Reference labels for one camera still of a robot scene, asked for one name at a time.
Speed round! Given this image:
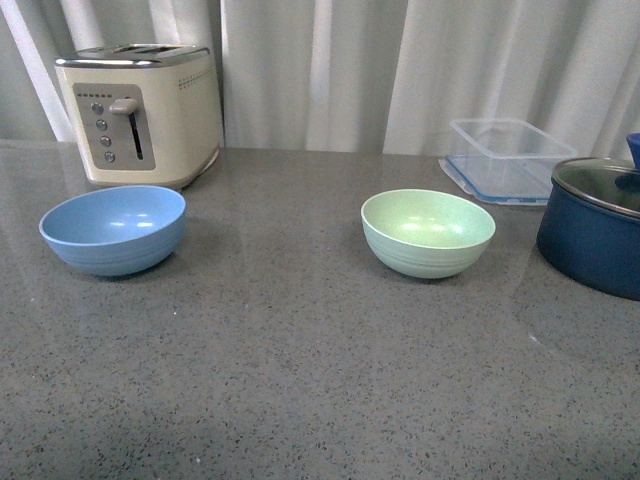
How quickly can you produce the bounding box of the green bowl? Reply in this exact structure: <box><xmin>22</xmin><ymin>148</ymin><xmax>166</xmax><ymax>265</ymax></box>
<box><xmin>361</xmin><ymin>189</ymin><xmax>496</xmax><ymax>279</ymax></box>

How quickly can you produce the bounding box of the blue bowl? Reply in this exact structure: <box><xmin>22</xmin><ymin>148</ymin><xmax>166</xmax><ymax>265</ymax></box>
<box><xmin>39</xmin><ymin>185</ymin><xmax>187</xmax><ymax>277</ymax></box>

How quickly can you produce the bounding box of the white curtain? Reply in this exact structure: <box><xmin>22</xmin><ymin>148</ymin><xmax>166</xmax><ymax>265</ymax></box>
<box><xmin>1</xmin><ymin>1</ymin><xmax>639</xmax><ymax>158</ymax></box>

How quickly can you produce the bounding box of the blue container lid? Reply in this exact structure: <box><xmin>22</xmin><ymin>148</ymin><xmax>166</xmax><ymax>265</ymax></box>
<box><xmin>439</xmin><ymin>155</ymin><xmax>556</xmax><ymax>206</ymax></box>

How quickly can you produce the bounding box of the clear plastic food container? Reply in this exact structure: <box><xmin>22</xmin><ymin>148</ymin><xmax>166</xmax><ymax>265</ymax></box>
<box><xmin>448</xmin><ymin>117</ymin><xmax>579</xmax><ymax>199</ymax></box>

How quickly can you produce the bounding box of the cream two-slice toaster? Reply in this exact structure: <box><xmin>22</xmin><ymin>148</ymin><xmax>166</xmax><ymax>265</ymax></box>
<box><xmin>55</xmin><ymin>43</ymin><xmax>224</xmax><ymax>189</ymax></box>

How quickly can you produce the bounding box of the dark blue saucepan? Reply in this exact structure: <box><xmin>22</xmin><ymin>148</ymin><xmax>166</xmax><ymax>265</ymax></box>
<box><xmin>536</xmin><ymin>182</ymin><xmax>639</xmax><ymax>300</ymax></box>

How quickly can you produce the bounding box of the glass lid with blue knob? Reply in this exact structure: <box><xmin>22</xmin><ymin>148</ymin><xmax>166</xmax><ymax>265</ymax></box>
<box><xmin>552</xmin><ymin>133</ymin><xmax>639</xmax><ymax>218</ymax></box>

